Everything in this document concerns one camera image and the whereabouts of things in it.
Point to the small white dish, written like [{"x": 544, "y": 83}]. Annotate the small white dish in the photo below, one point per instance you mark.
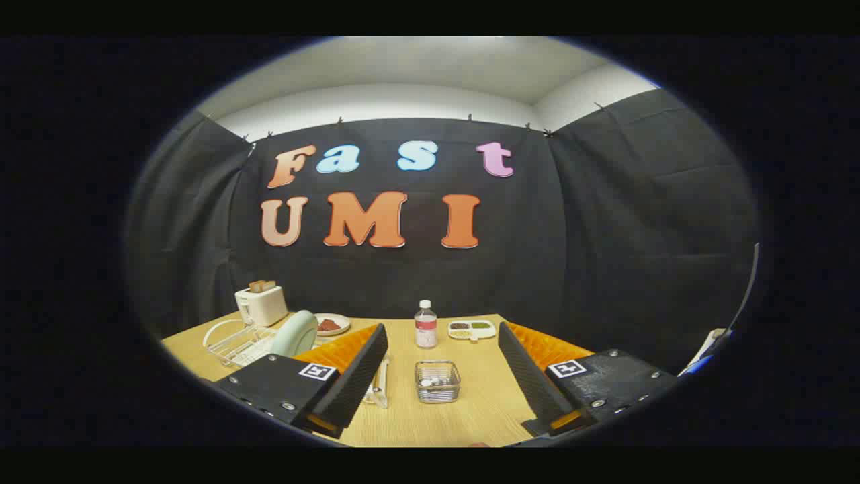
[{"x": 344, "y": 328}]

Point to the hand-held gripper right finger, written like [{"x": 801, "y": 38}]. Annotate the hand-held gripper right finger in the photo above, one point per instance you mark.
[{"x": 531, "y": 380}]

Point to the toast bread slices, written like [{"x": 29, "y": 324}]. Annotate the toast bread slices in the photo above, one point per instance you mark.
[{"x": 262, "y": 286}]

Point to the clear bottle red label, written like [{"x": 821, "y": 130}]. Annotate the clear bottle red label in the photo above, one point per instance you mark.
[{"x": 426, "y": 329}]

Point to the brown food pieces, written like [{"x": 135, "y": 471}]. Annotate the brown food pieces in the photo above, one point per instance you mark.
[{"x": 329, "y": 325}]

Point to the black backdrop cloth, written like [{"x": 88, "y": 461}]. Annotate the black backdrop cloth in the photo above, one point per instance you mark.
[{"x": 605, "y": 235}]

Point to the light green plate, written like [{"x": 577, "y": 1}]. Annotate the light green plate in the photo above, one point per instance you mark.
[{"x": 295, "y": 334}]

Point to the white divided food tray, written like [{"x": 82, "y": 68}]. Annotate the white divided food tray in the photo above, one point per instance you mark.
[{"x": 471, "y": 332}]

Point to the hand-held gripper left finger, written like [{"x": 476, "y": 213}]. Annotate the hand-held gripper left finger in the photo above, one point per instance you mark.
[{"x": 349, "y": 383}]

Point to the cream toaster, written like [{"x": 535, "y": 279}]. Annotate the cream toaster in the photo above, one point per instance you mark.
[{"x": 261, "y": 306}]

